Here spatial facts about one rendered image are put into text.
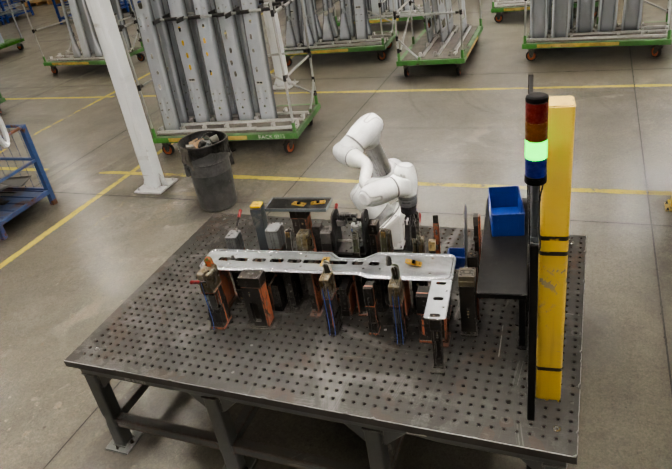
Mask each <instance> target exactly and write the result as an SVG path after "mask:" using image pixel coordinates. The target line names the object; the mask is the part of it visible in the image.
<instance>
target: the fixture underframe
mask: <svg viewBox="0 0 672 469"><path fill-rule="evenodd" d="M80 370H81V372H82V373H81V375H84V376H85V379H86V381H87V383H88V385H89V387H90V390H91V392H92V394H93V396H94V398H95V400H96V403H97V405H98V407H99V409H100V411H101V413H102V415H103V416H104V418H105V419H106V423H107V426H108V429H109V431H110V433H111V435H112V437H113V439H112V440H111V442H110V443H109V444H108V445H107V447H106V448H105V449H106V450H109V451H113V452H117V453H121V454H125V455H128V453H129V452H130V451H131V449H132V448H133V447H134V445H135V444H136V443H137V442H138V440H139V439H140V438H141V436H142V435H143V434H144V433H143V432H145V433H149V434H153V435H158V436H162V437H166V438H171V439H175V440H179V441H184V442H188V443H192V444H197V445H201V446H205V447H210V448H214V449H218V450H220V452H221V453H222V456H223V459H224V462H225V464H224V466H223V468H222V469H252V467H253V465H254V464H255V462H256V458H257V459H262V460H266V461H270V462H275V463H279V464H283V465H288V466H292V467H296V468H301V469H394V466H395V463H396V460H397V457H398V454H399V451H400V448H401V445H402V442H403V439H404V436H405V434H409V435H414V436H417V437H421V438H424V439H428V440H432V441H436V442H440V443H445V444H450V445H455V446H460V447H465V448H471V449H476V450H481V451H486V452H491V453H496V454H501V455H506V456H512V457H517V458H520V459H521V460H522V461H523V462H524V463H526V464H527V465H528V466H529V467H530V468H531V469H567V466H568V463H565V462H560V461H555V460H550V459H545V458H539V457H534V456H529V455H524V454H519V453H513V452H508V451H503V450H498V449H493V448H488V447H482V446H477V445H472V444H467V443H462V442H456V441H451V440H446V439H441V438H436V437H430V436H425V435H420V434H415V433H410V432H405V431H399V430H394V429H389V428H384V427H379V426H373V425H368V424H363V423H358V422H353V421H348V420H342V419H337V418H332V417H327V416H322V415H316V414H311V413H306V412H301V411H296V410H290V409H285V408H280V407H275V406H270V405H265V404H259V403H254V402H249V401H244V400H239V399H233V398H228V397H223V396H218V395H213V394H208V393H202V392H197V391H192V390H187V389H182V388H176V387H171V386H166V385H161V384H156V383H151V382H145V381H140V380H135V379H130V378H125V377H119V376H114V375H109V374H104V373H99V372H93V371H88V370H83V369H80ZM111 379H118V380H123V381H128V382H133V383H134V384H133V386H132V387H131V388H130V389H129V390H128V391H127V393H126V394H125V395H124V396H123V397H122V399H121V400H120V401H119V402H118V401H117V399H116V397H115V394H114V392H113V390H112V387H111V385H110V383H109V382H110V381H111ZM149 386H153V387H158V388H164V389H169V390H175V391H183V392H186V393H188V394H190V395H191V396H192V397H193V398H195V399H196V400H197V401H198V402H200V403H201V404H202V405H203V406H205V407H206V409H207V412H208V415H209V417H210V420H211V423H212V426H213V429H214V432H210V431H206V430H201V429H197V428H192V427H187V426H183V425H178V424H174V423H169V422H165V421H160V420H156V419H151V418H147V417H142V416H137V415H133V414H128V412H129V410H130V409H131V408H132V407H133V406H134V404H135V403H136V402H137V401H138V399H139V398H140V397H141V396H142V395H143V393H144V392H145V391H146V390H147V388H148V387H149ZM235 403H241V404H245V405H244V407H243V408H242V410H241V412H240V413H239V415H238V416H237V418H236V420H235V421H234V423H233V421H232V418H231V415H230V412H229V408H230V407H231V406H232V405H234V404H235ZM260 407H261V408H266V409H271V410H276V411H281V412H286V413H292V414H297V415H302V416H307V417H312V418H317V419H322V420H327V421H332V422H338V423H344V424H345V425H346V426H347V427H349V428H350V429H351V430H352V431H353V432H355V433H356V434H357V435H358V436H359V437H361V438H362V439H363V440H364V441H366V447H367V453H368V459H369V465H370V466H365V465H360V464H356V463H351V462H347V461H342V460H338V459H333V458H329V457H324V456H319V455H315V454H310V453H306V452H301V451H297V450H292V449H288V448H283V447H279V446H274V445H269V444H265V443H260V442H256V441H251V440H247V439H242V436H243V434H244V433H245V431H246V429H247V428H248V426H249V424H250V423H251V421H252V419H253V418H254V416H255V414H256V413H257V411H258V409H259V408H260ZM131 429H132V430H131ZM135 430H136V431H135ZM139 431H141V432H139ZM243 455H244V456H243ZM248 456H249V457H248ZM252 457H253V458H252Z"/></svg>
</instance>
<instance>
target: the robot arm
mask: <svg viewBox="0 0 672 469"><path fill-rule="evenodd" d="M383 125H384V124H383V120H382V119H381V118H380V117H379V116H378V115H376V114H375V113H367V114H365V115H363V116H362V117H361V118H359V119H358V120H357V122H356V123H355V124H354V125H353V126H352V127H351V128H350V130H349V131H348V133H347V134H346V135H345V137H344V138H343V139H342V140H341V141H340V142H338V143H337V144H336V145H335V146H334V147H333V155H334V157H335V158H336V159H337V160H338V161H339V162H340V163H341V164H343V165H345V166H349V167H352V168H360V169H361V171H360V177H359V183H358V184H356V185H355V187H354V188H353V189H352V191H351V193H350V196H351V200H352V202H353V203H354V205H355V206H356V208H357V209H358V210H359V211H360V212H361V213H362V211H363V209H367V210H368V215H369V219H379V224H380V226H381V225H383V224H384V223H385V222H386V221H387V220H388V219H389V218H390V217H391V216H392V215H393V214H394V210H395V206H396V204H397V202H394V203H392V204H391V205H390V204H389V203H388V202H390V201H392V200H393V199H395V198H397V197H398V202H399V206H400V208H401V213H402V214H404V215H405V218H404V219H405V220H404V224H405V238H404V240H405V241H406V249H407V251H413V245H412V238H416V225H417V223H415V222H416V220H415V214H414V213H415V212H416V211H417V208H416V205H417V188H418V181H417V174H416V170H415V167H414V165H412V164H411V163H409V162H401V161H400V160H398V159H395V158H390V159H388V158H387V156H386V154H385V152H384V150H383V147H382V145H381V143H380V136H381V131H382V129H383ZM364 151H365V153H366V155H367V157H366V156H365V155H364V154H363V152H364ZM371 176H372V178H371Z"/></svg>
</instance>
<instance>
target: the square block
mask: <svg viewBox="0 0 672 469"><path fill-rule="evenodd" d="M458 286H459V297H460V315H461V336H463V337H477V336H478V325H477V300H476V268H466V267H460V268H459V273H458Z"/></svg>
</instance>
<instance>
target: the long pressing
mask: <svg viewBox="0 0 672 469"><path fill-rule="evenodd" d="M236 254H237V255H236ZM231 255H234V257H235V258H236V259H237V258H248V261H236V259H235V260H231V259H230V260H229V261H225V260H219V259H220V258H231ZM270 255H271V256H270ZM207 256H210V257H211V258H212V260H213V262H214V264H216V265H217V268H218V270H223V271H242V270H243V269H250V270H264V272H276V273H302V274H322V272H323V267H322V266H320V264H317V263H303V262H304V261H305V260H313V261H322V259H323V257H330V260H329V261H345V262H347V264H330V265H331V268H332V271H333V275H355V276H361V277H364V278H367V279H378V280H390V278H391V276H392V274H391V265H390V266H387V265H386V262H385V258H386V256H390V257H391V259H392V264H393V263H396V264H398V265H399V271H400V276H401V279H402V280H404V281H429V282H431V280H452V279H453V277H454V271H455V265H456V257H455V256H454V255H452V254H435V253H397V252H377V253H375V254H372V255H370V256H368V257H365V258H341V257H338V256H337V255H335V254H334V253H332V252H315V251H277V250H239V249H213V250H211V251H210V252H209V254H208V255H207ZM305 256H306V257H305ZM406 258H407V259H411V260H416V261H419V262H422V266H421V267H419V266H414V265H410V264H406V263H405V260H406ZM432 258H434V259H432ZM254 259H266V260H265V261H264V262H256V261H253V260H254ZM272 259H281V260H283V262H270V261H271V260H272ZM289 260H301V262H300V263H288V261H289ZM353 262H363V264H362V265H353ZM371 262H377V263H379V265H369V264H370V263H371ZM300 266H301V267H300ZM363 268H364V269H363ZM429 273H431V274H429Z"/></svg>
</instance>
